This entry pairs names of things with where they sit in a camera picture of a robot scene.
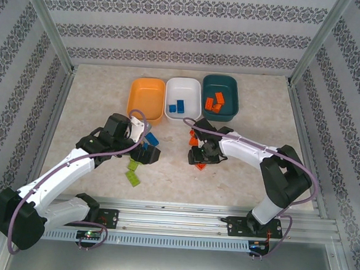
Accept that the green two-by-four lego brick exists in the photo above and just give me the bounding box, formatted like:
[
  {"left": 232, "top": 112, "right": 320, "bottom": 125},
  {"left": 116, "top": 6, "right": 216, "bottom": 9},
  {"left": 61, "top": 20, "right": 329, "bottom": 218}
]
[{"left": 124, "top": 170, "right": 142, "bottom": 189}]

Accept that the orange plastic container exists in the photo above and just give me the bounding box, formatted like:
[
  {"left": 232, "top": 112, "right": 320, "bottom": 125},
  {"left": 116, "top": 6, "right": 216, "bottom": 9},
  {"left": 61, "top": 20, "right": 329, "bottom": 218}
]
[{"left": 125, "top": 76, "right": 167, "bottom": 128}]

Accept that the teal plastic container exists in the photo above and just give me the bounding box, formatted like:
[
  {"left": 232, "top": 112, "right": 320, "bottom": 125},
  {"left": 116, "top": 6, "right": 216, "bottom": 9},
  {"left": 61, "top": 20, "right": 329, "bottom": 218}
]
[{"left": 200, "top": 73, "right": 242, "bottom": 124}]

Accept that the white plastic container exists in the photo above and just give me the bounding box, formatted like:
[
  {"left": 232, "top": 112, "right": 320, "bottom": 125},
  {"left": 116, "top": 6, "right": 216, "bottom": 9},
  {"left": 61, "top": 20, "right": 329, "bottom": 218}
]
[{"left": 163, "top": 76, "right": 204, "bottom": 122}]

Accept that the left controller board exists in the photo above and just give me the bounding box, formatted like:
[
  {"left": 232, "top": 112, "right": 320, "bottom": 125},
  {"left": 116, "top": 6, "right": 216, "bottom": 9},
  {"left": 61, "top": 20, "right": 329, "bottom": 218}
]
[{"left": 76, "top": 229, "right": 103, "bottom": 241}]

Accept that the controller board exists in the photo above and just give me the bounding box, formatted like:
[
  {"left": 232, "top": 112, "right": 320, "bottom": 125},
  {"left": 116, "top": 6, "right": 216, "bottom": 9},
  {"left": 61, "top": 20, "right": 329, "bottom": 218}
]
[
  {"left": 76, "top": 229, "right": 103, "bottom": 241},
  {"left": 248, "top": 240, "right": 271, "bottom": 252}
]

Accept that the right controller board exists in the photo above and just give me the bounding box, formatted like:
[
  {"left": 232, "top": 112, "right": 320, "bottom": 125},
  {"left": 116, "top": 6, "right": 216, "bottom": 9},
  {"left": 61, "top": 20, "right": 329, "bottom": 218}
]
[{"left": 248, "top": 240, "right": 271, "bottom": 252}]

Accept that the grey metal sheet panel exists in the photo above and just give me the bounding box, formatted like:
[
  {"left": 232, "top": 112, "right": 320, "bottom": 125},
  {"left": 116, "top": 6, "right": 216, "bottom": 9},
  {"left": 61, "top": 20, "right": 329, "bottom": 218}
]
[{"left": 3, "top": 221, "right": 355, "bottom": 270}]

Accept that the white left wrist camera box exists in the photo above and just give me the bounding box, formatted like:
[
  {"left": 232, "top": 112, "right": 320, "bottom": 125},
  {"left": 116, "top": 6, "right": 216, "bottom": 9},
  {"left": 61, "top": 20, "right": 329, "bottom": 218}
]
[{"left": 126, "top": 115, "right": 153, "bottom": 145}]

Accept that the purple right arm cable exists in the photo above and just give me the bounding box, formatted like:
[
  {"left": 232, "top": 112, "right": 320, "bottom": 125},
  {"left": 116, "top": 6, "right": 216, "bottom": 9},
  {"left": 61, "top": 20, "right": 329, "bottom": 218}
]
[{"left": 173, "top": 117, "right": 323, "bottom": 262}]

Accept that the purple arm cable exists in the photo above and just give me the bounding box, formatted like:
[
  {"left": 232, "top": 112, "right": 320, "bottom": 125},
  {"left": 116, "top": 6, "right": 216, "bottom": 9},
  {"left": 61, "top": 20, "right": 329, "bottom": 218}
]
[
  {"left": 6, "top": 100, "right": 149, "bottom": 264},
  {"left": 173, "top": 117, "right": 323, "bottom": 262}
]

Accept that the aluminium table side rail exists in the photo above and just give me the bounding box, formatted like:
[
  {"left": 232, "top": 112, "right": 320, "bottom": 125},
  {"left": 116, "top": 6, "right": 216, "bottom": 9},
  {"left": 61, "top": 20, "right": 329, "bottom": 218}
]
[
  {"left": 279, "top": 82, "right": 337, "bottom": 219},
  {"left": 20, "top": 64, "right": 77, "bottom": 203}
]

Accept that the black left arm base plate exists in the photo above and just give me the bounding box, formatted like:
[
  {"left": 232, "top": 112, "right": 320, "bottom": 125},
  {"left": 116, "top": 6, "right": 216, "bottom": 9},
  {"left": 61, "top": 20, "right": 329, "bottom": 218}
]
[{"left": 96, "top": 208, "right": 120, "bottom": 230}]

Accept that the aluminium mounting rail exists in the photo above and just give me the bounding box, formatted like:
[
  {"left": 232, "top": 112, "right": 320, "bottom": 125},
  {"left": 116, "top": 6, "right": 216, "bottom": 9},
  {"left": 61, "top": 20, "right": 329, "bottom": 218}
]
[{"left": 5, "top": 189, "right": 344, "bottom": 246}]

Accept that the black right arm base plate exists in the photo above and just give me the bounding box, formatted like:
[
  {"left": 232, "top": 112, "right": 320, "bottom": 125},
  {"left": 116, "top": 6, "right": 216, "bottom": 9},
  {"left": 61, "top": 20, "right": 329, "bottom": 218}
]
[{"left": 224, "top": 214, "right": 285, "bottom": 241}]

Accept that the slotted grey cable duct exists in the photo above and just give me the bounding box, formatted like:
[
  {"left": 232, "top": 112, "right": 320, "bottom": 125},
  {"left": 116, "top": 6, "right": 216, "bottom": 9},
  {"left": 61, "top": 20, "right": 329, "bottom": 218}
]
[{"left": 41, "top": 226, "right": 250, "bottom": 254}]

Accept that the aluminium frame post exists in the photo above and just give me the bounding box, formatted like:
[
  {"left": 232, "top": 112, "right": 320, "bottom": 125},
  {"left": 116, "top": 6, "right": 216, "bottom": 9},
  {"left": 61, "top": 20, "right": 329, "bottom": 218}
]
[
  {"left": 13, "top": 0, "right": 82, "bottom": 73},
  {"left": 287, "top": 0, "right": 353, "bottom": 89}
]

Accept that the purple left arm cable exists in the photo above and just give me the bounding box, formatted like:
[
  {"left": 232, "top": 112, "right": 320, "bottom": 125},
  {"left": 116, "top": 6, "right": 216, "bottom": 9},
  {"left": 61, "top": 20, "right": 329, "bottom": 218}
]
[{"left": 6, "top": 100, "right": 149, "bottom": 264}]

